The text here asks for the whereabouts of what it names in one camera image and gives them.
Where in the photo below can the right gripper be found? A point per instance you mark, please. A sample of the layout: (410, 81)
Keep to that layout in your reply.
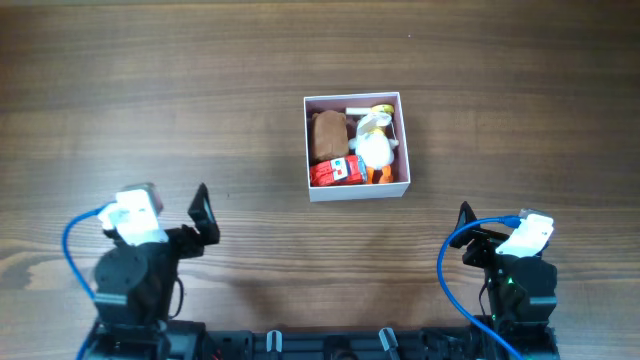
(480, 247)

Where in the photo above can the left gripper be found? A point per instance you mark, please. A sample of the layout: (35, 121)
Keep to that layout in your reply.
(188, 236)

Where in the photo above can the white plush duck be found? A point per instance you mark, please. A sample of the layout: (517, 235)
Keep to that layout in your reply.
(377, 153)

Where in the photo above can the red toy fire truck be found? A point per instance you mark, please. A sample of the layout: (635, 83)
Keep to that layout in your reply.
(348, 170)

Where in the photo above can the white rattle drum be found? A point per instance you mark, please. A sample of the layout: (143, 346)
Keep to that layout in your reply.
(375, 127)

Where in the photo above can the brown plush toy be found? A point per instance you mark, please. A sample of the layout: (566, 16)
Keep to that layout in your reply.
(329, 136)

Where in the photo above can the yellow rattle drum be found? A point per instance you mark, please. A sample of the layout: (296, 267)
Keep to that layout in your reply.
(362, 111)

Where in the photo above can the pink cardboard box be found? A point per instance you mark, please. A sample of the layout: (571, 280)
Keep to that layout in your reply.
(400, 166)

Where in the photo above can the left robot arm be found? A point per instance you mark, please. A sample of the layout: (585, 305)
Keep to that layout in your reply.
(137, 278)

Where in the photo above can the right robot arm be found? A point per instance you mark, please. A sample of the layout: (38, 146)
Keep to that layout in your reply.
(519, 284)

